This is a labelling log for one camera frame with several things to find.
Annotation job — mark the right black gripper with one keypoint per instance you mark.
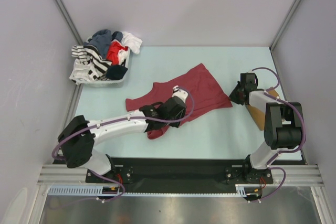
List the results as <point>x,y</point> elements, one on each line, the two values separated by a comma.
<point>233,97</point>

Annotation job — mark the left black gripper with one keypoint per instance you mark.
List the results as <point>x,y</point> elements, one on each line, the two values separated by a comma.
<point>175,124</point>

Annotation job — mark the maroon garment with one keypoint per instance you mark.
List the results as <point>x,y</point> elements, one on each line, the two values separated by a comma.
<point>205,93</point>

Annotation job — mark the tan tank top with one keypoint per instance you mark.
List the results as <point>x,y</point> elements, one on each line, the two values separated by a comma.
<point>260,113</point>

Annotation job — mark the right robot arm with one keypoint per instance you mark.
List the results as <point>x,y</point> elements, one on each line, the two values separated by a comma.
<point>284,129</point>

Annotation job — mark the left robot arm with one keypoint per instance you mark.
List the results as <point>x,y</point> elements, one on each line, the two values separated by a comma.
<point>78,139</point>

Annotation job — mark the black garment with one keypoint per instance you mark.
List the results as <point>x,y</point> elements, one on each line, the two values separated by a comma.
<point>116,72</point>

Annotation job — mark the white laundry basket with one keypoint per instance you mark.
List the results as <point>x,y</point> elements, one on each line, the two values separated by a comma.
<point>104,80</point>

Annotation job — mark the red garment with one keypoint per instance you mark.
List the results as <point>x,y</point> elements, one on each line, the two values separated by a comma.
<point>117,53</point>

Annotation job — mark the white garment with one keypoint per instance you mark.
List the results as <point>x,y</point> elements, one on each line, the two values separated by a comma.
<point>131,41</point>

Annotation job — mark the striped garment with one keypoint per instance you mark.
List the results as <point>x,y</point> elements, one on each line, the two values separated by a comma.
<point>89,66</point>

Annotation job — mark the blue grey garment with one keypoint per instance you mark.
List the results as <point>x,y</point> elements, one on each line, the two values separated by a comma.
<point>102,39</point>

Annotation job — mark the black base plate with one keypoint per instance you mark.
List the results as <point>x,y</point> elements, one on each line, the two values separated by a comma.
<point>164,173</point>

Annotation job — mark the slotted cable duct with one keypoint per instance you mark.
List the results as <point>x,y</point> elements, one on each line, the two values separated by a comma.
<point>111,191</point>

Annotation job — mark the aluminium rail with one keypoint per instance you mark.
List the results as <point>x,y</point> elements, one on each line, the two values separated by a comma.
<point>61,175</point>

